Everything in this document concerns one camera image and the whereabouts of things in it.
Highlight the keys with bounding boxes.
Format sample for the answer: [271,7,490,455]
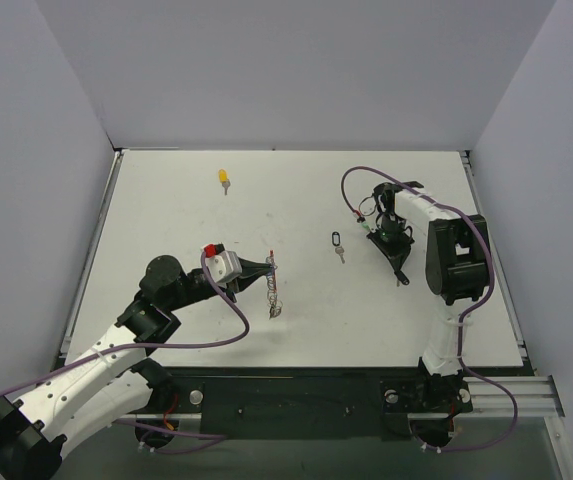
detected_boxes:
[395,271,410,286]

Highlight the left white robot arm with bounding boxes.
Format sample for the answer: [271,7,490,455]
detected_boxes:
[0,244,275,479]

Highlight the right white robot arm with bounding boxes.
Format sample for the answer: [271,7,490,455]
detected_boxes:
[367,182,494,412]

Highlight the black tag key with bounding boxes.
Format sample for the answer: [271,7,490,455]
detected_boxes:
[331,231,345,264]

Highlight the yellow tag key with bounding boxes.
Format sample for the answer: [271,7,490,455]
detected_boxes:
[218,169,230,195]

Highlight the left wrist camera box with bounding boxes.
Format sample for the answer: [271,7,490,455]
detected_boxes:
[200,244,242,288]

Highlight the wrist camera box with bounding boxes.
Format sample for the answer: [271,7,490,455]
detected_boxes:
[355,213,373,233]
[200,244,242,288]

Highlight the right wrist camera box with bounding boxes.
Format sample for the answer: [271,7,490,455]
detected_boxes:
[355,213,373,233]

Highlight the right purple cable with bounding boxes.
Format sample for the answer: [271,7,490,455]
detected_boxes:
[340,165,520,454]

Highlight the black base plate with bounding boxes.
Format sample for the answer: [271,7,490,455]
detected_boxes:
[139,367,472,443]

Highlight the aluminium frame rail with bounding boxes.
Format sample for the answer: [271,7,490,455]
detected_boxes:
[25,374,565,426]

